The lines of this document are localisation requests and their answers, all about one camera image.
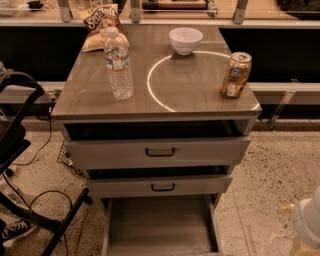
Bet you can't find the grey drawer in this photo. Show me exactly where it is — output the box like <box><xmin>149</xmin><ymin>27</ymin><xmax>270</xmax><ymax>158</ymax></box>
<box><xmin>66</xmin><ymin>136</ymin><xmax>250</xmax><ymax>170</ymax></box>
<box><xmin>87</xmin><ymin>175</ymin><xmax>232</xmax><ymax>198</ymax></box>
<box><xmin>102</xmin><ymin>195</ymin><xmax>224</xmax><ymax>256</ymax></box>

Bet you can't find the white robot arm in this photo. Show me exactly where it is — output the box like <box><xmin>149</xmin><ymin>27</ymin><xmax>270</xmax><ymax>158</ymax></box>
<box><xmin>282</xmin><ymin>186</ymin><xmax>320</xmax><ymax>256</ymax></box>

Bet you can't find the grey wooden drawer cabinet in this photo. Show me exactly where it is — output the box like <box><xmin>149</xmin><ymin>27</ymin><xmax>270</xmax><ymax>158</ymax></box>
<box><xmin>51</xmin><ymin>23</ymin><xmax>263</xmax><ymax>209</ymax></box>

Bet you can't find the clear plastic water bottle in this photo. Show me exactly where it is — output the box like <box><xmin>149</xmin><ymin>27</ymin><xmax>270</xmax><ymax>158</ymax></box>
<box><xmin>104</xmin><ymin>27</ymin><xmax>133</xmax><ymax>100</ymax></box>

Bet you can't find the white ceramic bowl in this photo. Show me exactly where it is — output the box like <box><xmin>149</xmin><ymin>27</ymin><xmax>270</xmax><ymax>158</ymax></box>
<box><xmin>169</xmin><ymin>27</ymin><xmax>203</xmax><ymax>55</ymax></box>

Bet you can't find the dented gold soda can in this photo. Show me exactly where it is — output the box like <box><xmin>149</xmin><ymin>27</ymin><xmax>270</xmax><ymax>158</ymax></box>
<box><xmin>221</xmin><ymin>52</ymin><xmax>252</xmax><ymax>98</ymax></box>

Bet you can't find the brown chips bag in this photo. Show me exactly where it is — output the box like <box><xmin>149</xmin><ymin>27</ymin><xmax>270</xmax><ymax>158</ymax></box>
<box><xmin>79</xmin><ymin>4</ymin><xmax>129</xmax><ymax>52</ymax></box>

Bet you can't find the black white sneaker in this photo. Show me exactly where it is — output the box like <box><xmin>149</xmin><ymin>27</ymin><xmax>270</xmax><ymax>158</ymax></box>
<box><xmin>0</xmin><ymin>219</ymin><xmax>37</xmax><ymax>244</ymax></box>

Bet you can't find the wire mesh basket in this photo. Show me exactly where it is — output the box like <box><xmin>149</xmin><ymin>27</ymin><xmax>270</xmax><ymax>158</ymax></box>
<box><xmin>57</xmin><ymin>142</ymin><xmax>83</xmax><ymax>176</ymax></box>

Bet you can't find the black floor cable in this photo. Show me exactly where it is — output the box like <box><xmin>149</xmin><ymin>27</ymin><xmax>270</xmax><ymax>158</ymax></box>
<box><xmin>1</xmin><ymin>109</ymin><xmax>74</xmax><ymax>256</ymax></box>

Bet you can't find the black chair frame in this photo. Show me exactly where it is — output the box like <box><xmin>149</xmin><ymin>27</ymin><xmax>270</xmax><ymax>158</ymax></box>
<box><xmin>0</xmin><ymin>70</ymin><xmax>92</xmax><ymax>256</ymax></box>

